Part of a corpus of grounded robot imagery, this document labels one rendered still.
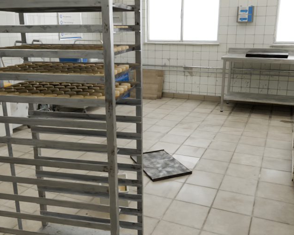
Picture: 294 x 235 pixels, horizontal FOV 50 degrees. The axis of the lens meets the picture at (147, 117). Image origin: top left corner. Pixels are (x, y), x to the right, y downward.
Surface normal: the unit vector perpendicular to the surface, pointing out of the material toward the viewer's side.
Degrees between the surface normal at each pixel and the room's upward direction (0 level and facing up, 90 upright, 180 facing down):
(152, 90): 67
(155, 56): 90
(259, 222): 0
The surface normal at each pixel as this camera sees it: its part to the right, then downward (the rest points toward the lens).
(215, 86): -0.40, 0.25
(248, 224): 0.00, -0.96
